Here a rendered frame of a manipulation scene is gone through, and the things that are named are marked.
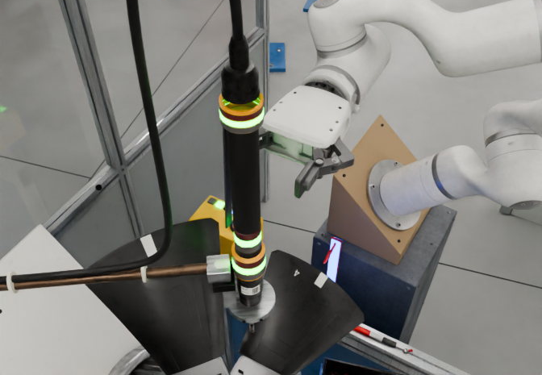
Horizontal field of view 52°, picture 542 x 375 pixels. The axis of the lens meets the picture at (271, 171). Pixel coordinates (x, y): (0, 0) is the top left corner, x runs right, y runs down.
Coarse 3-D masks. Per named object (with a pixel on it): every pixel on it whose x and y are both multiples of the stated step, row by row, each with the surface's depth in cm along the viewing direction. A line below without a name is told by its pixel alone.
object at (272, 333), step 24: (288, 264) 113; (288, 288) 110; (312, 288) 111; (336, 288) 113; (288, 312) 107; (312, 312) 108; (336, 312) 110; (360, 312) 112; (264, 336) 104; (288, 336) 104; (312, 336) 105; (336, 336) 107; (264, 360) 101; (288, 360) 101; (312, 360) 102
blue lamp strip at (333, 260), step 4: (332, 240) 120; (332, 244) 121; (336, 244) 120; (336, 248) 121; (332, 252) 123; (336, 252) 122; (332, 256) 124; (336, 256) 123; (332, 260) 125; (336, 260) 124; (328, 264) 126; (332, 264) 125; (336, 264) 125; (328, 268) 127; (332, 268) 126; (336, 268) 126; (328, 272) 128; (332, 272) 127; (328, 276) 129; (332, 276) 128
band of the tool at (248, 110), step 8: (224, 104) 56; (232, 104) 57; (240, 104) 57; (248, 104) 57; (256, 104) 57; (232, 112) 53; (240, 112) 53; (248, 112) 53; (232, 120) 53; (248, 120) 53
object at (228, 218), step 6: (228, 162) 62; (228, 168) 62; (228, 174) 63; (228, 180) 64; (228, 186) 65; (228, 192) 65; (228, 198) 66; (228, 204) 67; (228, 210) 68; (228, 216) 68; (228, 222) 69
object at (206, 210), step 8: (200, 208) 141; (208, 208) 141; (216, 208) 141; (192, 216) 139; (200, 216) 139; (208, 216) 139; (216, 216) 139; (224, 216) 139; (232, 216) 139; (224, 224) 138; (232, 224) 137; (224, 232) 136; (232, 232) 136; (224, 240) 136; (232, 240) 134; (224, 248) 138
